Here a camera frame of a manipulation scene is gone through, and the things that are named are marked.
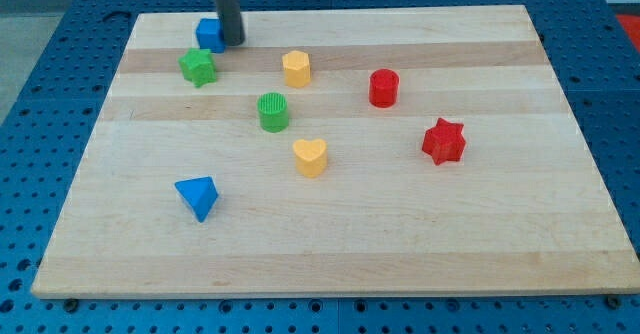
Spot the yellow heart block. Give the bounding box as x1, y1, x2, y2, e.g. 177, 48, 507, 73
292, 139, 328, 178

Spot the green cylinder block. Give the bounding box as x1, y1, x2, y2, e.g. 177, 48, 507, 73
256, 92, 289, 133

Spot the yellow hexagon block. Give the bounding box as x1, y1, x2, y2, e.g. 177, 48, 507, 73
282, 50, 311, 88

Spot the green star block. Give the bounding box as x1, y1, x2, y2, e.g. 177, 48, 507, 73
178, 48, 217, 88

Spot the red star block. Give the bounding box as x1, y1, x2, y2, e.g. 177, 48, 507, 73
422, 118, 466, 166

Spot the blue cube block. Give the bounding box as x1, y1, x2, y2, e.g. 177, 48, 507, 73
195, 18, 226, 54

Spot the red cylinder block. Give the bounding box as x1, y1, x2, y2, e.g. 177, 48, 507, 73
369, 68, 399, 108

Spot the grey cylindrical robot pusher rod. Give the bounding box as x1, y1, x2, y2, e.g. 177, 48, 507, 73
214, 0, 245, 46

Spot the blue triangle block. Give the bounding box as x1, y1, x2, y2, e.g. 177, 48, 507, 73
174, 177, 219, 223

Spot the light wooden board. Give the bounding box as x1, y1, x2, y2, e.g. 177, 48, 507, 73
31, 5, 639, 299

